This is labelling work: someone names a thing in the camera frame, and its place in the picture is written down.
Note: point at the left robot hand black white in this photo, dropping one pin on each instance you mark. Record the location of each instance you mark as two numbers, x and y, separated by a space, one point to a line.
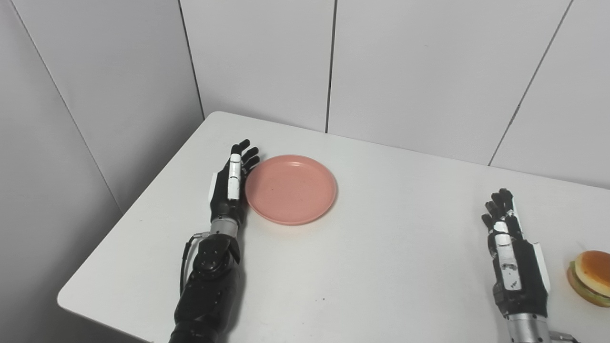
229 186

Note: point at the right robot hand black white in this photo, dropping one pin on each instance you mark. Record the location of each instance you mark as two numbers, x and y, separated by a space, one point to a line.
517 267

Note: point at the pink round plate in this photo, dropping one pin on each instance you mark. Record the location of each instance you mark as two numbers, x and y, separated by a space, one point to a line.
290 189

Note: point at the toy hamburger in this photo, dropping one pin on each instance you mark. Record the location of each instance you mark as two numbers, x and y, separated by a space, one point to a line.
591 278

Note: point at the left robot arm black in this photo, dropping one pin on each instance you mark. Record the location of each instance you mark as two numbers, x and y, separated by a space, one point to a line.
209 286

